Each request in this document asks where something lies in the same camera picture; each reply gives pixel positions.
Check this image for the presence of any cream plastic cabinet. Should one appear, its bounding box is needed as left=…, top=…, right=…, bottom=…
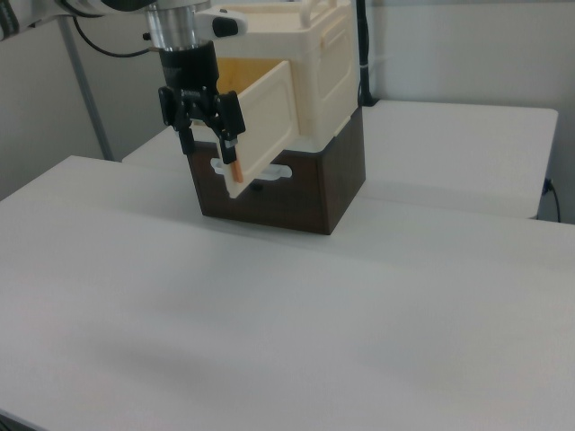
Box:
left=210, top=0, right=359, bottom=153

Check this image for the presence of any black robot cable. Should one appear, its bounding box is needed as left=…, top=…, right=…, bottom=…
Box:
left=73, top=16, right=156, bottom=59

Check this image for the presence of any black power cable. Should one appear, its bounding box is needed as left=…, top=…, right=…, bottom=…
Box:
left=543, top=176, right=563, bottom=224

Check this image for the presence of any white box grip handle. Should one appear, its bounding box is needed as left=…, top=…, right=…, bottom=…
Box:
left=209, top=154, right=291, bottom=181

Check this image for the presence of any dark brown wooden box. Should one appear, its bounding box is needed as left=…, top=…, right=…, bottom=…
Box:
left=185, top=104, right=368, bottom=237

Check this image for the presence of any cream cabinet door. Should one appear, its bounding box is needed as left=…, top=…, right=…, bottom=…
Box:
left=223, top=59, right=298, bottom=199

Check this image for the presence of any black camera stand pole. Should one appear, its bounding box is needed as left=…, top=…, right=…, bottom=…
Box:
left=356, top=0, right=377, bottom=108

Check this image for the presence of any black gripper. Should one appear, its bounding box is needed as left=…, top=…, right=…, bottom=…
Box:
left=157, top=40, right=248, bottom=165

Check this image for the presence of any grey metal post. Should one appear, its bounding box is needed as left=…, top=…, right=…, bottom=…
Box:
left=57, top=16, right=113, bottom=163

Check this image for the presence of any cream rounded cabinet handle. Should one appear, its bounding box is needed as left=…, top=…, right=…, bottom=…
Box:
left=299, top=0, right=341, bottom=29

